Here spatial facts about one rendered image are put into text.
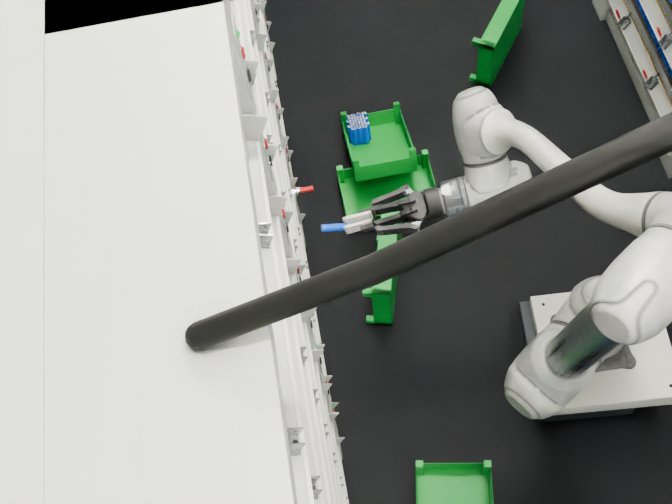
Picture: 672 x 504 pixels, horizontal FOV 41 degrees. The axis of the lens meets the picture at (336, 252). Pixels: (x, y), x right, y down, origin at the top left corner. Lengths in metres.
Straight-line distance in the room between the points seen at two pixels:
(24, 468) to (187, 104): 0.39
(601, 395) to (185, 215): 1.67
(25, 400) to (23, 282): 0.12
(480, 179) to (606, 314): 0.58
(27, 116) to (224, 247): 0.27
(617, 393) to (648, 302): 0.83
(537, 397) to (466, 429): 0.49
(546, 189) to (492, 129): 1.32
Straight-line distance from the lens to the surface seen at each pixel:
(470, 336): 2.67
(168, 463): 0.76
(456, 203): 2.06
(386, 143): 2.97
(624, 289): 1.58
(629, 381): 2.40
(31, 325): 0.85
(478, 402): 2.59
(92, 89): 0.98
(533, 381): 2.11
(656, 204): 1.74
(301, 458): 1.00
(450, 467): 2.50
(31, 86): 1.01
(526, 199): 0.67
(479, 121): 1.99
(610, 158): 0.66
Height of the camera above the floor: 2.43
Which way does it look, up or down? 60 degrees down
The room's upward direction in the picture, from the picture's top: 10 degrees counter-clockwise
